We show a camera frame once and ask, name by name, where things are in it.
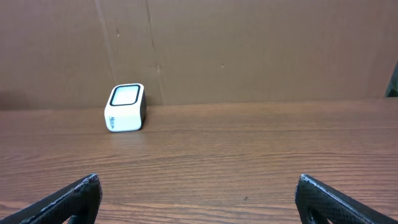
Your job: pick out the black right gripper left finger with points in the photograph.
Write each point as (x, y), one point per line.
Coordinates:
(78, 202)

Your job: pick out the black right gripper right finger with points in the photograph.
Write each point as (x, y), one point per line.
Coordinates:
(318, 203)

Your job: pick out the white barcode scanner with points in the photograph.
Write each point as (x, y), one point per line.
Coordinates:
(126, 108)

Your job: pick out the dark object at wall edge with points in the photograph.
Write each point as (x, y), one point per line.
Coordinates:
(392, 88)

